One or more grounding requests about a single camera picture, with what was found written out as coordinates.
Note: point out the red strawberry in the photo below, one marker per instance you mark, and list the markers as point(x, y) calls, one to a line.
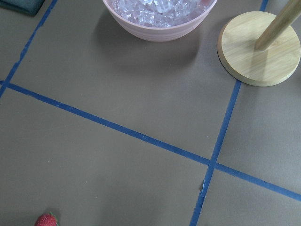
point(47, 219)

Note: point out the pink bowl with ice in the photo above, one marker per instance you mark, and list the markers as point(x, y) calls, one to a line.
point(159, 20)

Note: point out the wooden paper towel stand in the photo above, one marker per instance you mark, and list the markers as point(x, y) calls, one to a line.
point(259, 48)

